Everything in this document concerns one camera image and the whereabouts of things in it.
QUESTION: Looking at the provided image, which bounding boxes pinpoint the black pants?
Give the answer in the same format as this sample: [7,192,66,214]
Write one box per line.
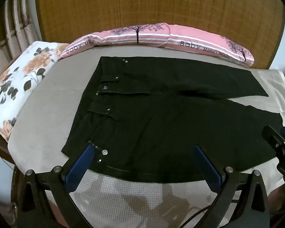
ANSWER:
[62,57,283,183]

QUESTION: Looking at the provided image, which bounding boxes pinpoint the cream satin sheet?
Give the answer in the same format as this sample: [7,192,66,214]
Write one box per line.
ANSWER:
[249,69,285,126]

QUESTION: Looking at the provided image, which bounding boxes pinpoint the wooden headboard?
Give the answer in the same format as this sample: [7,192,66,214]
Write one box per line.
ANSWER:
[36,0,285,69]

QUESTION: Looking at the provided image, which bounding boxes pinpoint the white floral pillow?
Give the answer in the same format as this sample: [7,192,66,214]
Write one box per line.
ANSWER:
[0,41,68,141]

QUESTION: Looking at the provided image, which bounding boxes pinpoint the pink striped long pillow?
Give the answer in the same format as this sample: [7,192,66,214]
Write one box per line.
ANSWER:
[59,23,254,68]

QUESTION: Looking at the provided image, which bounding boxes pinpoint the beige curtain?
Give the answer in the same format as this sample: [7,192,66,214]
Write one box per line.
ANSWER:
[0,0,42,75]

